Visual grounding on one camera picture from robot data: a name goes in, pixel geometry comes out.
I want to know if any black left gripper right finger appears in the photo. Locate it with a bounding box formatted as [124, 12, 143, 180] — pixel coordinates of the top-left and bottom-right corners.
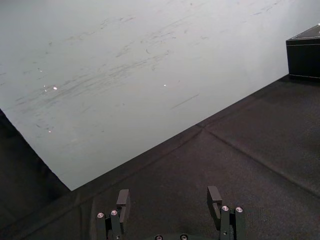
[206, 185, 246, 240]

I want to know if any black table cloth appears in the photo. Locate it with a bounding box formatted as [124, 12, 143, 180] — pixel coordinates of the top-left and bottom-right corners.
[0, 73, 320, 240]

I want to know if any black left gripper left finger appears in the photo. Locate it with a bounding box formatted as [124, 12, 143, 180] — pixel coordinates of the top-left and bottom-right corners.
[96, 188, 131, 240]

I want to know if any plain pale wall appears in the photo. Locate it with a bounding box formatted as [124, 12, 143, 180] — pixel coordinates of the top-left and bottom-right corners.
[0, 0, 320, 192]

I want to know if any black box with pale trim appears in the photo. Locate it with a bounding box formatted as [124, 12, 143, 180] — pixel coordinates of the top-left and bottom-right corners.
[285, 23, 320, 80]

